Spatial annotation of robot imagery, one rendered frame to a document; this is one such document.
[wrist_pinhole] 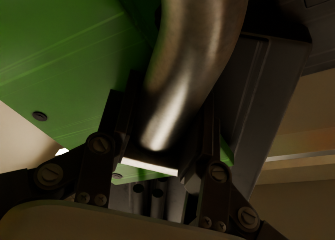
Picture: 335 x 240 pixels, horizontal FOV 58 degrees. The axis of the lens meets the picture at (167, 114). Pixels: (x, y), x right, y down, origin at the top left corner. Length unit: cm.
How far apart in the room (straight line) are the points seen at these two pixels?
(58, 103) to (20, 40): 5
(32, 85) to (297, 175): 445
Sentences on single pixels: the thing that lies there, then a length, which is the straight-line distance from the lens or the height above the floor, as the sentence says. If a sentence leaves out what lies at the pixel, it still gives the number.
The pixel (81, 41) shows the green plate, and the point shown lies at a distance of 16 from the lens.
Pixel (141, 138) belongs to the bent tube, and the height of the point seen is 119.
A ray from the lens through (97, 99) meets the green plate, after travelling 19.
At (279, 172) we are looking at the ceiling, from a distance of 456.
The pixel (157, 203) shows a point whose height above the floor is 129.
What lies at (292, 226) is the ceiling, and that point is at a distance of 427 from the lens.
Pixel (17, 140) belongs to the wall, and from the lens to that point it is 683.
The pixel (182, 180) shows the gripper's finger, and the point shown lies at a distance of 16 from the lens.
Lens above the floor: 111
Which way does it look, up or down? 28 degrees up
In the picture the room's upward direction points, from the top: 151 degrees clockwise
